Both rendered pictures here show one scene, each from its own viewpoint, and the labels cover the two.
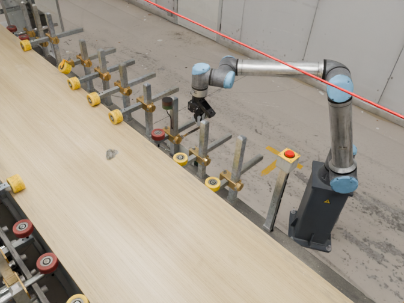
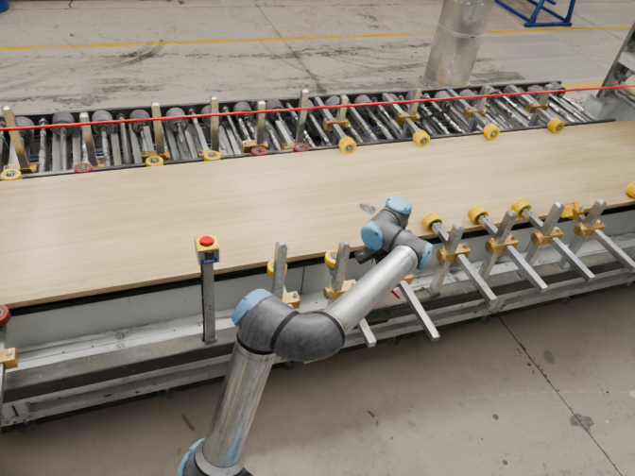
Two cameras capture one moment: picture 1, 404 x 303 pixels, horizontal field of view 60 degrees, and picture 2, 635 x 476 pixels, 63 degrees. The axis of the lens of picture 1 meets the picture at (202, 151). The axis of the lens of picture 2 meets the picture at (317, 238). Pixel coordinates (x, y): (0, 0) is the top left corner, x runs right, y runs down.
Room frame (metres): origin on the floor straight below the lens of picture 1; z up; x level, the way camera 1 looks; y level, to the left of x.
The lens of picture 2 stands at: (1.90, -1.39, 2.41)
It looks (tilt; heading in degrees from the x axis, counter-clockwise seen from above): 42 degrees down; 111
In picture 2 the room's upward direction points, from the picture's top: 9 degrees clockwise
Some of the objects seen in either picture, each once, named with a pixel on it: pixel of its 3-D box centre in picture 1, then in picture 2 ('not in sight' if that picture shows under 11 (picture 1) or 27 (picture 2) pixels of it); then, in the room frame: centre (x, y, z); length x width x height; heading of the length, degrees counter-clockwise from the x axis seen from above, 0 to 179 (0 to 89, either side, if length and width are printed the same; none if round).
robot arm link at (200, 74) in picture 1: (201, 76); (395, 215); (1.63, 0.03, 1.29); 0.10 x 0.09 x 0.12; 80
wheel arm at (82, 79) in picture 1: (104, 71); (554, 240); (2.22, 0.73, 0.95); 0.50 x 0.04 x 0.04; 137
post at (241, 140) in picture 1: (236, 171); (277, 288); (1.31, -0.19, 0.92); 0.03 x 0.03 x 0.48; 47
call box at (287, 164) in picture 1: (287, 161); (207, 249); (1.13, -0.38, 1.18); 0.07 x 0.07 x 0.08; 47
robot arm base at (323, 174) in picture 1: (334, 171); not in sight; (1.65, -0.87, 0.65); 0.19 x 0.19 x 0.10
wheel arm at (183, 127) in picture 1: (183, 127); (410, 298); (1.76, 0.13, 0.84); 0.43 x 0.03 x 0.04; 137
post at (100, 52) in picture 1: (105, 80); (539, 244); (2.17, 0.72, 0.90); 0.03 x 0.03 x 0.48; 47
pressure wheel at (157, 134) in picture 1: (158, 139); not in sight; (1.61, 0.27, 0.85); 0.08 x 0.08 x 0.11
